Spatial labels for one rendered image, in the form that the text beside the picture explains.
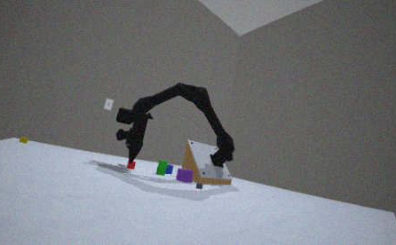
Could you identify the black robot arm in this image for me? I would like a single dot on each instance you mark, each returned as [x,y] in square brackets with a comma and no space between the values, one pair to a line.
[201,99]

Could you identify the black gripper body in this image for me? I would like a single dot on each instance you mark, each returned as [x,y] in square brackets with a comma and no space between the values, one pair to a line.
[137,136]

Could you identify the red block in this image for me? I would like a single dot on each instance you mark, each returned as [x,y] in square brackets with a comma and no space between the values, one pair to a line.
[132,165]

